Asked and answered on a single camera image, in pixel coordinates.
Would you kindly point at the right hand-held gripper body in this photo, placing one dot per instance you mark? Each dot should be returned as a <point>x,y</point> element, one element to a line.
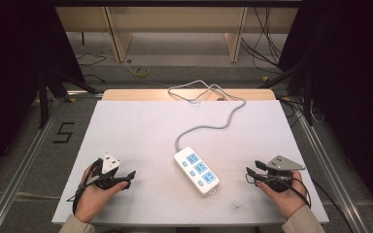
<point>281,165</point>

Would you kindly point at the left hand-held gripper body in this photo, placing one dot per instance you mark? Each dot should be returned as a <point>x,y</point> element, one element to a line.
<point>110,163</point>

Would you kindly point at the person's right hand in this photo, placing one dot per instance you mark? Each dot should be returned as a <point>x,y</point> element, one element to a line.
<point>288,200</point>

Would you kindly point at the person's left hand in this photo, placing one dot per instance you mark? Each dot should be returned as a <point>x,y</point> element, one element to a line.
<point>92,197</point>

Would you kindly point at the white board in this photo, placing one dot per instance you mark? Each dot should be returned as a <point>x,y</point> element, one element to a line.
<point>136,129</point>

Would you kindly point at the white power strip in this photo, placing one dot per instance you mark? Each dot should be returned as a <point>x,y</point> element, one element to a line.
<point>196,171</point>

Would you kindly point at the black metal stand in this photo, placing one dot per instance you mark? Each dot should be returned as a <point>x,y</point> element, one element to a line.
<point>309,103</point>
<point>42,97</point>

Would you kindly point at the yellow tape roll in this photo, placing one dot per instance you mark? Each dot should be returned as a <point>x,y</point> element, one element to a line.
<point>136,72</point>

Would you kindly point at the dark curtain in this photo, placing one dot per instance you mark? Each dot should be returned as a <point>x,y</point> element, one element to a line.
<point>9,64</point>
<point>353,81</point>

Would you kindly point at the wooden desk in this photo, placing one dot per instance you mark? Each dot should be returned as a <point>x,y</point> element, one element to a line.
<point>120,42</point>

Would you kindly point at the aluminium rail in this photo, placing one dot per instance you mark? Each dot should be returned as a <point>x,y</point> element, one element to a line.
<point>333,171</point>
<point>19,170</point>

